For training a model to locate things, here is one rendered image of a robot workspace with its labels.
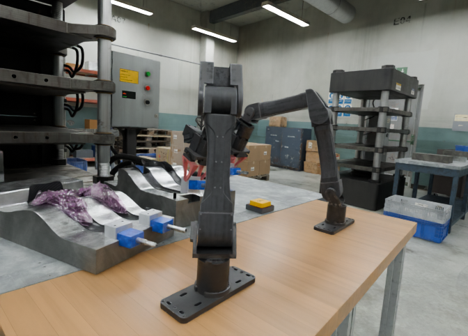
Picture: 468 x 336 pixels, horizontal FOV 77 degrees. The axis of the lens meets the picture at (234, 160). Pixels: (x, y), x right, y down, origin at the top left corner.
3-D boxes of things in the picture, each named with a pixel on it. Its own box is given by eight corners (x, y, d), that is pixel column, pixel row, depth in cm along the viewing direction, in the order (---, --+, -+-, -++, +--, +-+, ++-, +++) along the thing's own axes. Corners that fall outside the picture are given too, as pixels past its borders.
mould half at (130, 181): (234, 214, 108) (236, 178, 106) (175, 229, 89) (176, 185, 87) (158, 187, 142) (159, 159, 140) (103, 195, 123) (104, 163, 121)
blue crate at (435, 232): (448, 235, 340) (451, 217, 337) (440, 245, 311) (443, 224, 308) (392, 221, 383) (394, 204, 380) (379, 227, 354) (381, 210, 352)
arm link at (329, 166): (322, 202, 101) (308, 107, 101) (326, 199, 107) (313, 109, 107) (341, 201, 98) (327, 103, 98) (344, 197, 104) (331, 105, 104)
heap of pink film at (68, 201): (134, 211, 86) (135, 185, 85) (79, 228, 70) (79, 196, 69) (74, 196, 97) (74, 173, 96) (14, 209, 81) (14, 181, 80)
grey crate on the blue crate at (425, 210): (451, 218, 337) (453, 205, 335) (443, 225, 308) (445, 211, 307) (394, 205, 380) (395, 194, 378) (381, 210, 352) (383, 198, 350)
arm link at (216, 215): (197, 244, 61) (204, 92, 65) (229, 245, 61) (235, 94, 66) (196, 248, 54) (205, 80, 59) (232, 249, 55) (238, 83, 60)
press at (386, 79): (409, 197, 532) (425, 80, 507) (375, 211, 426) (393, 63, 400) (357, 187, 599) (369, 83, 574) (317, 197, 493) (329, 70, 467)
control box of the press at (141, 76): (157, 295, 191) (164, 60, 174) (110, 315, 169) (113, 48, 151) (139, 281, 206) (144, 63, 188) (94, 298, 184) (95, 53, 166)
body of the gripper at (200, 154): (182, 152, 90) (191, 130, 88) (207, 155, 98) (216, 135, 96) (193, 162, 86) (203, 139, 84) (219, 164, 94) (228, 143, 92)
